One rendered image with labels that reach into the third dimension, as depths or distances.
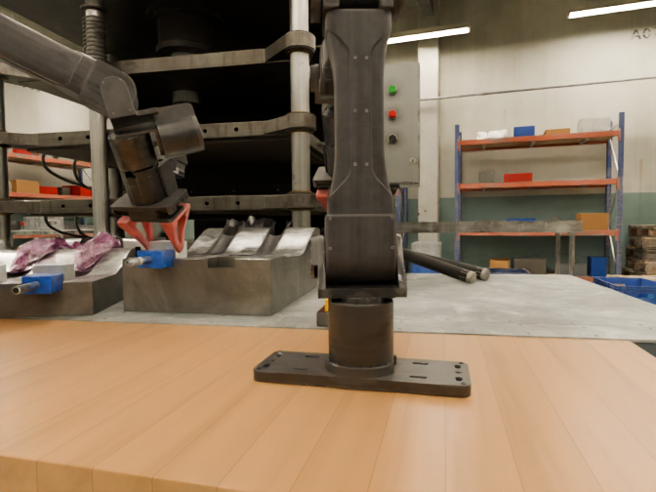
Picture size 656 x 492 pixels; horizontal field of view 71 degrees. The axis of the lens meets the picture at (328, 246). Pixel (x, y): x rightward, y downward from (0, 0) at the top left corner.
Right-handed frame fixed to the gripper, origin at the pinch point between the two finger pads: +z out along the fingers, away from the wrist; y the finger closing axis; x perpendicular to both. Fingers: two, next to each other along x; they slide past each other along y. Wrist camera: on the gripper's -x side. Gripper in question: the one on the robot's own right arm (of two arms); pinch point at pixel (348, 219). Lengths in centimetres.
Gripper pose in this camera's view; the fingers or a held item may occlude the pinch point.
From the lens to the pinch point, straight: 83.5
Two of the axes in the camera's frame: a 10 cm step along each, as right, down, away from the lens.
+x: -1.6, 5.1, -8.5
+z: 1.0, 8.6, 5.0
